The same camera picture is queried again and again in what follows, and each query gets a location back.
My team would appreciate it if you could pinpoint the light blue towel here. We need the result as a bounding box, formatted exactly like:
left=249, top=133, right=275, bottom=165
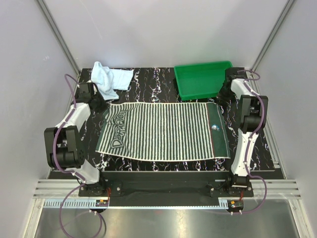
left=91, top=61, right=134, bottom=101

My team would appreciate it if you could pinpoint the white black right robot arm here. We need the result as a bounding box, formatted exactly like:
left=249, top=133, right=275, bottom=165
left=217, top=67, right=268, bottom=197

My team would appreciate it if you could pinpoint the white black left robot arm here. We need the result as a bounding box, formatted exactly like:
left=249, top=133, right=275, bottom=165
left=44, top=82, right=107, bottom=196

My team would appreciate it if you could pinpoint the cable junction box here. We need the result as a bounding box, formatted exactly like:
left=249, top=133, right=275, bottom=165
left=96, top=199, right=109, bottom=207
left=229, top=200, right=244, bottom=210

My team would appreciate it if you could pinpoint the green white striped towel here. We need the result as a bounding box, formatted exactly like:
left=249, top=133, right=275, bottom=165
left=96, top=102, right=230, bottom=162

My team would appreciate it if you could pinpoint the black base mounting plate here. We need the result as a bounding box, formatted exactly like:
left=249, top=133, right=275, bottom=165
left=79, top=171, right=254, bottom=207

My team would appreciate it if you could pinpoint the left cable junction box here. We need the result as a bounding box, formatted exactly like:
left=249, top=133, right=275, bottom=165
left=96, top=199, right=109, bottom=207

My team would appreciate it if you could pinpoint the green plastic tray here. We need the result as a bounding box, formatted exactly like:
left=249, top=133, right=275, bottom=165
left=174, top=61, right=232, bottom=101

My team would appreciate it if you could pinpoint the aluminium frame rail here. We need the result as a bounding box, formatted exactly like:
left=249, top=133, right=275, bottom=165
left=33, top=179, right=302, bottom=199

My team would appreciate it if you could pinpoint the right cable junction box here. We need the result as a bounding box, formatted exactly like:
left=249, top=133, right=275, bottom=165
left=229, top=200, right=244, bottom=210

